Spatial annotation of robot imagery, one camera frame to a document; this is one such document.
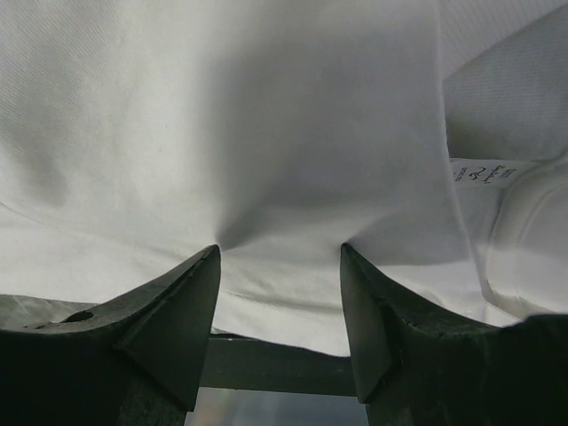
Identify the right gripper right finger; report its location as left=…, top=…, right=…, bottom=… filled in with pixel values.
left=340, top=244, right=567, bottom=425

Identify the white printed t shirt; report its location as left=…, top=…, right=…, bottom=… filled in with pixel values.
left=1, top=1, right=567, bottom=356

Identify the black base beam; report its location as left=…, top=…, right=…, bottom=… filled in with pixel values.
left=200, top=334, right=356, bottom=397

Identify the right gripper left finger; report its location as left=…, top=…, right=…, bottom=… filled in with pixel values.
left=1, top=245, right=221, bottom=425

